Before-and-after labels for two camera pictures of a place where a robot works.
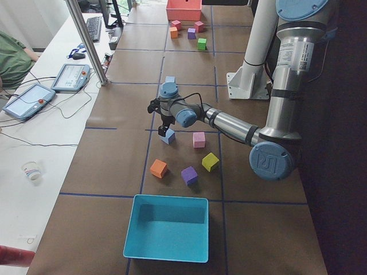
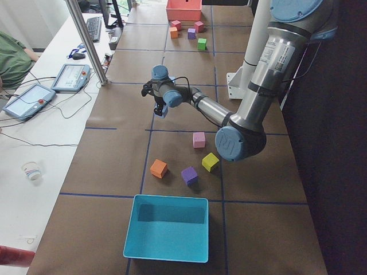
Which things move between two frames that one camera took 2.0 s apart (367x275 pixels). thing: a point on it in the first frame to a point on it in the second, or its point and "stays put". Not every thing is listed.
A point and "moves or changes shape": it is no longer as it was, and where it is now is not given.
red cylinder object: [12, 256] stays put
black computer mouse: [77, 56] stays put
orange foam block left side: [159, 168] stays put
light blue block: [170, 138] moves or changes shape
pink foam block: [198, 140] stays put
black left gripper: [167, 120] to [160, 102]
